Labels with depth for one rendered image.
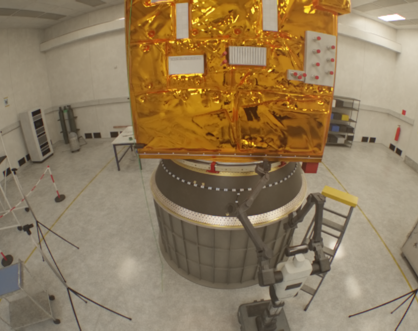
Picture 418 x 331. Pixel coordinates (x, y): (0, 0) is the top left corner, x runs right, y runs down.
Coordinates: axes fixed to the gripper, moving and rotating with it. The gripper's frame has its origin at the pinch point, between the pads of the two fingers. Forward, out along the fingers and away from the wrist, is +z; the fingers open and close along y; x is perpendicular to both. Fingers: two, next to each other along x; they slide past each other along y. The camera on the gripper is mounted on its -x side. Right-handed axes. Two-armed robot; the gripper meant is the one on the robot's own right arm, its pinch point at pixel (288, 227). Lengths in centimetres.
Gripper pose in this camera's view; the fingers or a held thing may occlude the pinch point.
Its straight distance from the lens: 220.8
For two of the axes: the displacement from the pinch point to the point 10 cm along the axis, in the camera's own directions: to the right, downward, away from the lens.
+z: -0.3, 5.4, 8.4
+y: -10.0, 0.5, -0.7
